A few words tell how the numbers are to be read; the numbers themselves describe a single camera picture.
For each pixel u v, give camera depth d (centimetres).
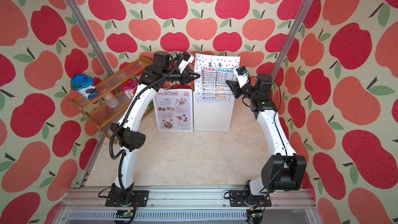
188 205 74
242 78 65
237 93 68
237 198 73
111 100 88
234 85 68
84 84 71
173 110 90
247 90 65
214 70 69
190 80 72
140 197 74
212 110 89
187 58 65
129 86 90
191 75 68
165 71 63
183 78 66
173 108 89
